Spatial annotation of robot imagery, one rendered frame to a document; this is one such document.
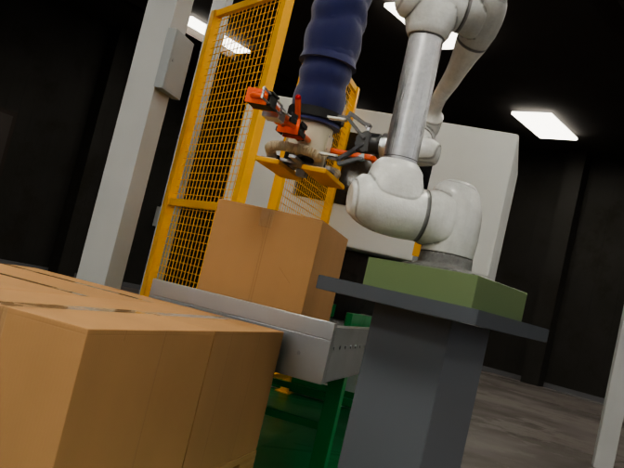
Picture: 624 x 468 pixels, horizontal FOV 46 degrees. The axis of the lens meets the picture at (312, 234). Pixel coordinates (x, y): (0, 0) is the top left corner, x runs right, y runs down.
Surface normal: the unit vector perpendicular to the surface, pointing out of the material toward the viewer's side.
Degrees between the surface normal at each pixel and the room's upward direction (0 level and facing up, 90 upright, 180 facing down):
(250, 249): 90
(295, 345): 90
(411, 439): 90
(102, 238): 90
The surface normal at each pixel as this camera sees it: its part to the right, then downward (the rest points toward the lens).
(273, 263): -0.19, -0.11
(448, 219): 0.13, -0.04
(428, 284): -0.59, -0.20
